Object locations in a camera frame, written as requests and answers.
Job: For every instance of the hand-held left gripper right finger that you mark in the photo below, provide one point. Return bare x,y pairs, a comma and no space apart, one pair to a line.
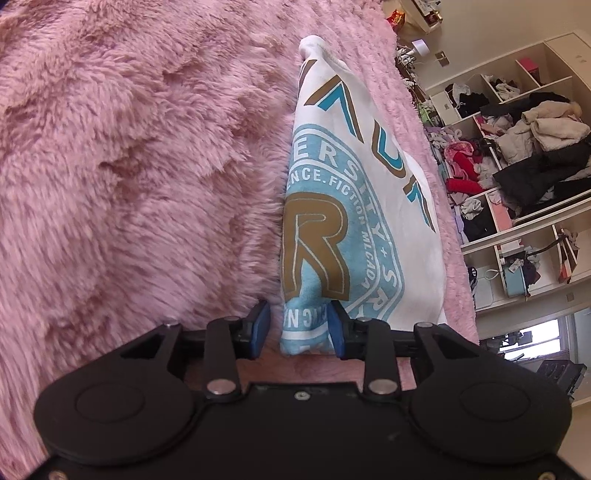
337,332

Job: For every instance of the pile of clothes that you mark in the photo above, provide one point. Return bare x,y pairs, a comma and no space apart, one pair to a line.
531,152

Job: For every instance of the black chair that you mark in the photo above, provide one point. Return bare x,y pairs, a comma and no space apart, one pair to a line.
556,374

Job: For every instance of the window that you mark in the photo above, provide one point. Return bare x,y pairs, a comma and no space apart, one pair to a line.
535,339

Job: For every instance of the white printed shirt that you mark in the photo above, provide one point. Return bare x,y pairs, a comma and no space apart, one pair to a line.
351,194

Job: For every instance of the white bedside table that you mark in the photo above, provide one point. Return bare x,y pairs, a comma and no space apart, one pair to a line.
427,16

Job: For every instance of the red snack packet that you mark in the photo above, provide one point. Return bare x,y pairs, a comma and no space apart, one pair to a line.
396,19

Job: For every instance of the pink box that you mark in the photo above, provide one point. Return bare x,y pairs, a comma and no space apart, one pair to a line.
529,68

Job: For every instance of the white floor scale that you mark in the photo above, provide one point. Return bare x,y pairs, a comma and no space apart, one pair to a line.
485,291

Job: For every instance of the pink fluffy blanket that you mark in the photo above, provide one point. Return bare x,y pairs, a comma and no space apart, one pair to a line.
138,161

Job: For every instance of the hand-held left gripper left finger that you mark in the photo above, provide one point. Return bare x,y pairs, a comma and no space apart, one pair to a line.
261,325

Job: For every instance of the white open shelf unit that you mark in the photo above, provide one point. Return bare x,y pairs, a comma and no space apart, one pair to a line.
561,50

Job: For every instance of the light blue box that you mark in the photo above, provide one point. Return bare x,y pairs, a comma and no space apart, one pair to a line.
514,279

